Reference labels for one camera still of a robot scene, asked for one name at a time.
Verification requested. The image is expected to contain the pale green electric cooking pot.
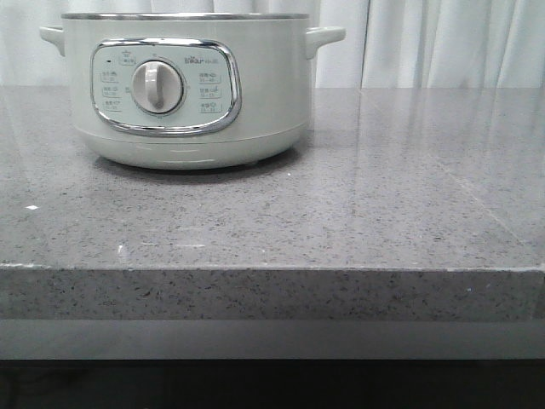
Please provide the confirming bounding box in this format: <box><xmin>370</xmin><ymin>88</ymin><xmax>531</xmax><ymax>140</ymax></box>
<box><xmin>39</xmin><ymin>13</ymin><xmax>346</xmax><ymax>170</ymax></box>

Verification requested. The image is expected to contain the white pleated curtain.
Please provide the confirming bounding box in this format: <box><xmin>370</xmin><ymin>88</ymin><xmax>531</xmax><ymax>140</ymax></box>
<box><xmin>1</xmin><ymin>1</ymin><xmax>544</xmax><ymax>88</ymax></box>

